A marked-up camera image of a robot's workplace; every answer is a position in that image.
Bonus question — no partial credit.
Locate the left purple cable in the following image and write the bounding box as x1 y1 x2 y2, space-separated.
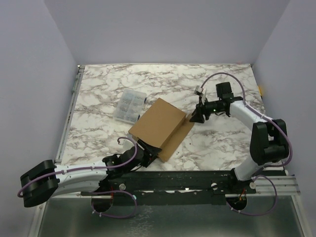
17 137 139 218

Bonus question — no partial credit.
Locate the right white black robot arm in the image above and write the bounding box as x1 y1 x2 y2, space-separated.
190 82 292 193

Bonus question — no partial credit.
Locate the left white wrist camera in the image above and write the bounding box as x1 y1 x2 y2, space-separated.
123 134 134 150

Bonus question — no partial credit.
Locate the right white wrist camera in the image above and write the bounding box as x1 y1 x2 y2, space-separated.
194 86 206 104

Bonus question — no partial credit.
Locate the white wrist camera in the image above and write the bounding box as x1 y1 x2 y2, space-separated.
123 134 134 150
194 86 206 104

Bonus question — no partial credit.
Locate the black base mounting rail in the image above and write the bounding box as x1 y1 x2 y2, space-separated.
92 171 256 205

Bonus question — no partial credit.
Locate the clear plastic screw organizer box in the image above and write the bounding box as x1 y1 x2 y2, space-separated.
113 89 147 124

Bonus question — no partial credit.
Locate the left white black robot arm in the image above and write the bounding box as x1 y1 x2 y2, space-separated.
17 138 162 207

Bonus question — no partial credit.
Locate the aluminium extrusion frame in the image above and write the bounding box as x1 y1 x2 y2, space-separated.
27 64 86 237

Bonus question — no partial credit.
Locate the brown cardboard box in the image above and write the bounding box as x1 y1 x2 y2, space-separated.
128 98 194 162

